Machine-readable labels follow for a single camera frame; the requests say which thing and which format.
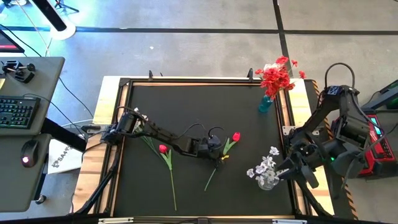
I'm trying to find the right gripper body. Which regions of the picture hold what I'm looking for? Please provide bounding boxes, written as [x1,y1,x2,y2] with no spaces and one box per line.
[287,138,326,170]

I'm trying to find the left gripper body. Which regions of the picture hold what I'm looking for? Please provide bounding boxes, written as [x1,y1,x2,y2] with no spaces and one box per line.
[189,136,223,160]

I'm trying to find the red artificial tulip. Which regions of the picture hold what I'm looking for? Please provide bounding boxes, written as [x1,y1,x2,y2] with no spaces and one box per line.
[158,144,178,212]
[204,131,242,192]

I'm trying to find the white artificial flower bunch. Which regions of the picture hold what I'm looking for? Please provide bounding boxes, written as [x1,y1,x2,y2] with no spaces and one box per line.
[246,146,290,187]
[132,107,161,158]

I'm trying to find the clear round glass vase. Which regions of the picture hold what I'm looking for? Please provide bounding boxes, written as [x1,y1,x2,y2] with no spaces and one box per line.
[257,174,280,191]

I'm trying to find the blue textured glass vase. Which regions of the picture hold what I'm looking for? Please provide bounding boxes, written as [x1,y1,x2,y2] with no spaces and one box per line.
[258,95,274,113]

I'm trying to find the yellow black hazard tape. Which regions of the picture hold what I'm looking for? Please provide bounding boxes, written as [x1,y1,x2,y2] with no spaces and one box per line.
[310,80,359,220]

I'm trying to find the red power box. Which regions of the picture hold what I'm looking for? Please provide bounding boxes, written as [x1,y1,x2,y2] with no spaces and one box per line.
[331,114,397,178]

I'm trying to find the green black device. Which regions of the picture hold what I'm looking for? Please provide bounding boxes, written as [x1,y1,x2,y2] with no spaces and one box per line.
[362,80,398,110]

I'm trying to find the black power adapter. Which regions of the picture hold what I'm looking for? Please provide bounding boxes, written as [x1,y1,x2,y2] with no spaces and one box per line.
[81,124,102,134]

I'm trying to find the white printed bag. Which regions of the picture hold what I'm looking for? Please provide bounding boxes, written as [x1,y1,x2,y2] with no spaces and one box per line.
[48,139,83,175]

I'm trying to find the black computer mouse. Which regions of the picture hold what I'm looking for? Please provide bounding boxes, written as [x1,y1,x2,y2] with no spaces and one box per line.
[20,139,40,168]

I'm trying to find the backlit black keyboard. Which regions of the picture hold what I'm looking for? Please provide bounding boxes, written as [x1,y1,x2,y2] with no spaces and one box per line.
[0,95,41,130]

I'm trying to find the grey side desk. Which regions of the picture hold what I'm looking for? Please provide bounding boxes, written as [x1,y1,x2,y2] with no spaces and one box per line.
[0,133,52,213]

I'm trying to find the black tripod stand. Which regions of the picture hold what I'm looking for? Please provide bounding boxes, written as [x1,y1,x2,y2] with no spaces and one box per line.
[54,0,80,13]

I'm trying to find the black desk clamp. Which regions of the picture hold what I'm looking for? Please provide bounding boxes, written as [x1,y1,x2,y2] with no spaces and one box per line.
[1,60,36,84]

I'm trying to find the black desk monitor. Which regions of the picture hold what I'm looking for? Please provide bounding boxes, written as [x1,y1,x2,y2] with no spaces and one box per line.
[0,29,25,54]

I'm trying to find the black frame strut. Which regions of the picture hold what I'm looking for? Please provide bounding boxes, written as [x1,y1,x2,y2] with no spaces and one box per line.
[295,180,332,217]
[74,146,124,215]

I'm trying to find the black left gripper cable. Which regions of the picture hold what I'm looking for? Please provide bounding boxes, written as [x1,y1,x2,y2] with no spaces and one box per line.
[178,123,225,141]

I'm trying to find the silver metal bracket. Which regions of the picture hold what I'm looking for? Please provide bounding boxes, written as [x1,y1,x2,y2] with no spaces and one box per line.
[98,217,134,224]
[272,219,308,224]

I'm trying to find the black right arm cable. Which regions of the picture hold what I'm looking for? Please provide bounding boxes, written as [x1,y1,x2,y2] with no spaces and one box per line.
[325,62,356,90]

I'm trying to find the tall black white post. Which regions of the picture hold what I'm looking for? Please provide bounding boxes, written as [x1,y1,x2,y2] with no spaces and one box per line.
[37,0,77,40]

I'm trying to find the yellow cord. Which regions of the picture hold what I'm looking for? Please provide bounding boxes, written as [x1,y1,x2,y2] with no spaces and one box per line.
[15,0,52,57]

